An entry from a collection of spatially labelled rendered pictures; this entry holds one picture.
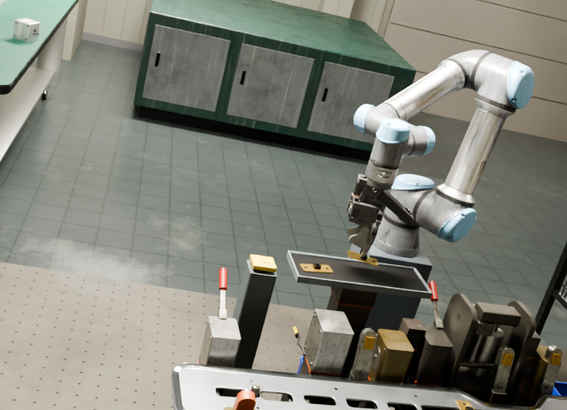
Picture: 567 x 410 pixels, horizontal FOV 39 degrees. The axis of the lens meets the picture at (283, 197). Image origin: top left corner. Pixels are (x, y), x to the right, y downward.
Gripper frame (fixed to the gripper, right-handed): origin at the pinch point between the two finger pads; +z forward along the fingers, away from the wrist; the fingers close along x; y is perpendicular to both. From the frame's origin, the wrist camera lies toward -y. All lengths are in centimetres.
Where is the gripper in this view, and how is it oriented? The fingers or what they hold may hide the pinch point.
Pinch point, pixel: (364, 251)
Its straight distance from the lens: 210.4
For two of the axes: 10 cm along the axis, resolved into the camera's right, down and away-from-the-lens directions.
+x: 0.0, 3.7, -9.3
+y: -9.7, -2.2, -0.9
